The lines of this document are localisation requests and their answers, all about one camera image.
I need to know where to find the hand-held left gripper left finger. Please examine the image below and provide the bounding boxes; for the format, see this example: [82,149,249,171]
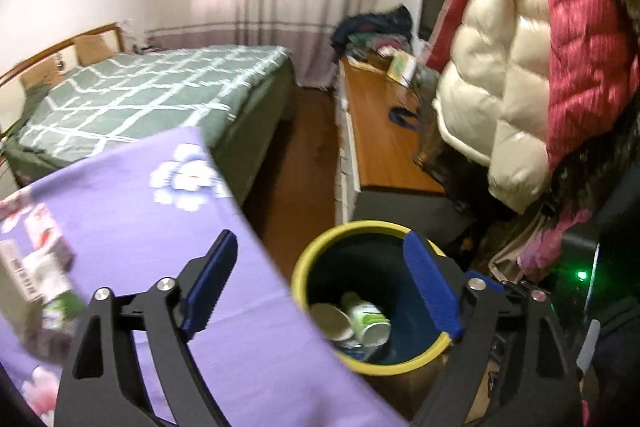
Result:
[54,229,238,427]

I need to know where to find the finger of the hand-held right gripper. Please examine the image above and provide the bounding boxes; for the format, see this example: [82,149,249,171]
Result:
[465,271,508,295]

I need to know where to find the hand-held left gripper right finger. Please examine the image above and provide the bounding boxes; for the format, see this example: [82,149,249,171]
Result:
[402,231,586,427]

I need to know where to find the green label plastic cup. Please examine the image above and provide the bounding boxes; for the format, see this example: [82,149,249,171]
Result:
[341,291,392,348]

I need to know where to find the yellow rimmed trash bin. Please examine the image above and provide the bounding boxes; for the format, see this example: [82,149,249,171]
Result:
[291,220,458,375]

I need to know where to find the paper cup with pink heart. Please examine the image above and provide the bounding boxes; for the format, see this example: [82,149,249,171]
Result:
[310,302,353,342]

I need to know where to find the white carton with red print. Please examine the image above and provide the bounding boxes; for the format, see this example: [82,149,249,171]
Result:
[25,202,76,265]

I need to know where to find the pale carton with barcode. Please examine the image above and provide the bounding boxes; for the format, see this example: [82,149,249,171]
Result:
[0,239,43,303]

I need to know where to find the pink floral bag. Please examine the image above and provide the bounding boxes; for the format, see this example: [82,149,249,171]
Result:
[517,202,596,278]

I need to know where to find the purple floral tablecloth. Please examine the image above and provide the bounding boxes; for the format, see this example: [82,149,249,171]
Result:
[0,126,408,427]

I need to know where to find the dark brown handbag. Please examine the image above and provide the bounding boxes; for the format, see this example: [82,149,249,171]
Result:
[412,107,496,208]

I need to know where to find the wooden desk cabinet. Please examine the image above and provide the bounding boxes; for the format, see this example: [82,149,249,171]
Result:
[332,54,451,225]

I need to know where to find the wooden bed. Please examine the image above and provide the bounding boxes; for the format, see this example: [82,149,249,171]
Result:
[0,23,296,208]

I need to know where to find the green checked quilt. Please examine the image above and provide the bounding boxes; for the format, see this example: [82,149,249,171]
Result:
[5,44,293,158]

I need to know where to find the cream puffer jacket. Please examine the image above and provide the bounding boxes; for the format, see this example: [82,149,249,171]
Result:
[432,0,556,215]

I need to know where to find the green white box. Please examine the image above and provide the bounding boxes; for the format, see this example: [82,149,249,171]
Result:
[387,52,418,82]

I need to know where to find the red puffer jacket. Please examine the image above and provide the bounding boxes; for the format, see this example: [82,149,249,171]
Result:
[427,0,631,172]

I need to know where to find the brown pillow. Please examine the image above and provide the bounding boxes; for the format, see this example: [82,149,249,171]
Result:
[75,34,118,65]
[20,67,61,92]

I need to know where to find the clothes pile on desk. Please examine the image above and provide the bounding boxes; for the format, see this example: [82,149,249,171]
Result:
[330,4,413,58]

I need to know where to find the blue strap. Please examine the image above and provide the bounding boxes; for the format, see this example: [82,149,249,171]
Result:
[387,106,418,128]

